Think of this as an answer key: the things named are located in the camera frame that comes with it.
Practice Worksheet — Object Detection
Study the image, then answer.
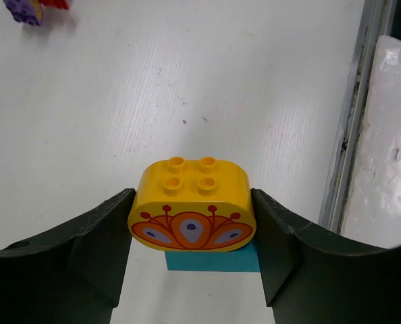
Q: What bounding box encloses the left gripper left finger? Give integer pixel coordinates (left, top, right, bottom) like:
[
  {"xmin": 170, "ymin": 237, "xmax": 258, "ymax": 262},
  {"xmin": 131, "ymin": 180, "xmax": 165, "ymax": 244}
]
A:
[{"xmin": 0, "ymin": 189, "xmax": 135, "ymax": 323}]

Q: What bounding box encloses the aluminium front rail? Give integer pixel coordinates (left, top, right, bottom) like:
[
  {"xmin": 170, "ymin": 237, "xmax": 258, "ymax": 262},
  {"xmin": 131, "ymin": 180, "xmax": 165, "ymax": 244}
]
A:
[{"xmin": 318, "ymin": 1, "xmax": 397, "ymax": 234}]

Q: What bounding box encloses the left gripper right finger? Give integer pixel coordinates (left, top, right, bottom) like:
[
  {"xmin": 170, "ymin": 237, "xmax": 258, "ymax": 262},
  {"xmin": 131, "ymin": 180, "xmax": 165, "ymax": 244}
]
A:
[{"xmin": 251, "ymin": 189, "xmax": 401, "ymax": 323}]

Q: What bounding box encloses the yellow orange patterned lego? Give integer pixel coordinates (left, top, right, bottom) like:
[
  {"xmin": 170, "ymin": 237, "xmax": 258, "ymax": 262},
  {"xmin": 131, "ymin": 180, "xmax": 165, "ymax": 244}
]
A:
[{"xmin": 128, "ymin": 157, "xmax": 257, "ymax": 252}]

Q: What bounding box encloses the teal bottom lego brick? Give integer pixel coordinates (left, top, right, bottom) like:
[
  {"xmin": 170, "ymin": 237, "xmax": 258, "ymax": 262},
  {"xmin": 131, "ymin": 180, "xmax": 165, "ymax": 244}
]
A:
[{"xmin": 165, "ymin": 240, "xmax": 260, "ymax": 273}]

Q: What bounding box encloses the red arch lego brick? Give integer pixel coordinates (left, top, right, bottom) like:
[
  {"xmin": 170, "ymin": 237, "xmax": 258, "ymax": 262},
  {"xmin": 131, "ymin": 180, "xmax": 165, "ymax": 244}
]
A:
[{"xmin": 39, "ymin": 0, "xmax": 70, "ymax": 10}]

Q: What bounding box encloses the purple flower lego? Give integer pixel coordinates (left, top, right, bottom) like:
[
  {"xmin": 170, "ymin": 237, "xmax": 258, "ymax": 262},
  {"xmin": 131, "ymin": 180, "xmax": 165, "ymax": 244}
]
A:
[{"xmin": 3, "ymin": 0, "xmax": 43, "ymax": 26}]

